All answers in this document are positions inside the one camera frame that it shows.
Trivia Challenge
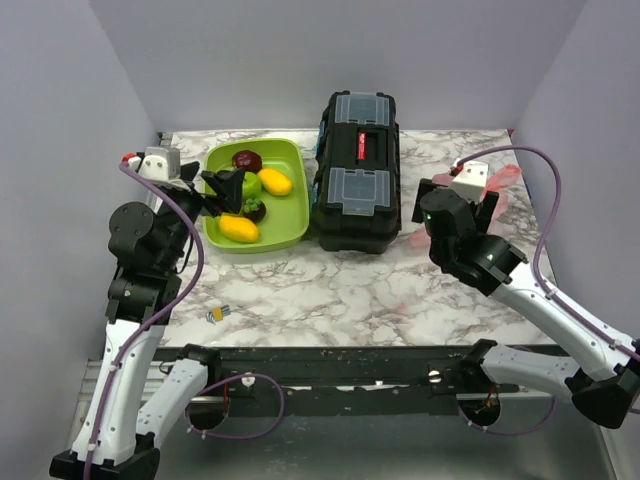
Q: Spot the yellow fake mango upper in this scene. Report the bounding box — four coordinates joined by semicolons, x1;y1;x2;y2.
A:
257;168;293;197

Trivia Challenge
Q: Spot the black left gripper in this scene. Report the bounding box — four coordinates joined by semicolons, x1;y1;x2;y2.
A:
160;161;246;270

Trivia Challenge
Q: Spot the yellow fake mango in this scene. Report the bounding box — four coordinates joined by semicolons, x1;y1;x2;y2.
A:
257;168;293;197
219;215;260;243

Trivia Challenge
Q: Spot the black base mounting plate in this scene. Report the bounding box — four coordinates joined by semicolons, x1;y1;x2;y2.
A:
149;343;566;418

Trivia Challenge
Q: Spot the green fake apple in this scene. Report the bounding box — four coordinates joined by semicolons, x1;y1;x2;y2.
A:
242;171;262;199

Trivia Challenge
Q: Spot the green plastic tray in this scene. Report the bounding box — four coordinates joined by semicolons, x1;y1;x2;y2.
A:
203;138;309;254

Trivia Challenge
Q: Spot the black plastic toolbox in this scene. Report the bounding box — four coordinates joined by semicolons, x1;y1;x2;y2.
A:
310;91;401;254

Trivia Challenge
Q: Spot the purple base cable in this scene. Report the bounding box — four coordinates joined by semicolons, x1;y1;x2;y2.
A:
455;389;559;436
184;372;286;442

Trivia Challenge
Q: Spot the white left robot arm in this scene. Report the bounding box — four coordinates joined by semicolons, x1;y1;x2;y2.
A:
49;160;245;479

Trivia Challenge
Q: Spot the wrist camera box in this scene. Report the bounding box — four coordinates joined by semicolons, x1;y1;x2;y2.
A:
137;146;181;183
449;160;489;204

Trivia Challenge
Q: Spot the dark red fake apple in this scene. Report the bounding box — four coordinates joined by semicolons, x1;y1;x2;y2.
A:
232;150;263;174

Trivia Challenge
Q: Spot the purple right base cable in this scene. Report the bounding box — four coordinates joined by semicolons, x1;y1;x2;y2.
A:
455;389;559;436

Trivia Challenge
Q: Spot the yellow fake mango lower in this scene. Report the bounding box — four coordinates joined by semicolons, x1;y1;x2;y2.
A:
219;215;260;243

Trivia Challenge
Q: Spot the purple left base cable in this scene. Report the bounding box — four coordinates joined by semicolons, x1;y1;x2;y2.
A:
184;372;286;442

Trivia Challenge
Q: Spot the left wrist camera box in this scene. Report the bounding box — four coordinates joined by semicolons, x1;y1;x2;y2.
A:
137;146;181;183

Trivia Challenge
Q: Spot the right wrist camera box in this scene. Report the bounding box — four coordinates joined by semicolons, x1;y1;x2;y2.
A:
449;160;489;204

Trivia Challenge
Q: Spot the pink plastic bag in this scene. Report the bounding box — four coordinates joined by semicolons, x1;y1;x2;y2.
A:
409;165;521;249

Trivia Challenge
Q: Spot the fake mangosteen green top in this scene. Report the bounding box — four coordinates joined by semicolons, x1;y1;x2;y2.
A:
242;197;267;224

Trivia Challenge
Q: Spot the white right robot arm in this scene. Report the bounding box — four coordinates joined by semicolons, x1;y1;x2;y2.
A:
412;179;639;429

